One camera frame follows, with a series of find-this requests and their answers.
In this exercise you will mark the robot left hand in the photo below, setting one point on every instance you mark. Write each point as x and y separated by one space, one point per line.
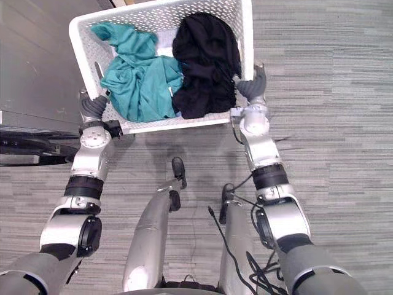
92 107

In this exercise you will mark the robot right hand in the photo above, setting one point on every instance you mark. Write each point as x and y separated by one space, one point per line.
253 87

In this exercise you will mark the white perforated plastic laundry basket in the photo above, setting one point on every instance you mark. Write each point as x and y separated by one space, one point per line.
196 123

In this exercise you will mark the robot right arm silver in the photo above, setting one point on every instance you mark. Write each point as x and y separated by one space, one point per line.
270 172

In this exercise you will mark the robot left arm silver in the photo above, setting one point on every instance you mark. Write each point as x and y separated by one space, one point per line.
83 172

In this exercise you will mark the grey washing machine body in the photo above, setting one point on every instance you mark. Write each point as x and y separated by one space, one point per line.
33 61

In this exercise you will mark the dark washing machine door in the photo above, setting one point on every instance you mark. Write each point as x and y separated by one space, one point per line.
27 146

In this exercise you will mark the black cloth garment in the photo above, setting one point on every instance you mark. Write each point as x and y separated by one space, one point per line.
205 67

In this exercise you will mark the teal cloth garment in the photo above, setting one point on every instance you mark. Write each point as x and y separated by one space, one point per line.
138 83

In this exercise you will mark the robot left leg silver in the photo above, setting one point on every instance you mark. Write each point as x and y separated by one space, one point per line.
153 230

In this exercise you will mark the robot leg silver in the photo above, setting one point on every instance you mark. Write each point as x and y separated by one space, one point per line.
153 230
236 239

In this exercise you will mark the robot right leg silver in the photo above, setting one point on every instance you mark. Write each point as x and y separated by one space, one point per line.
236 239

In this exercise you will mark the robot torso dark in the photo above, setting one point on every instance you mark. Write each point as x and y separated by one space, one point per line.
184 287

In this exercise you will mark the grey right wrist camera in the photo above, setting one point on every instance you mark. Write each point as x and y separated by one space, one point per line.
237 112

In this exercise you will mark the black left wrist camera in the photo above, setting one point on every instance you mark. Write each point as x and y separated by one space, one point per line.
114 128

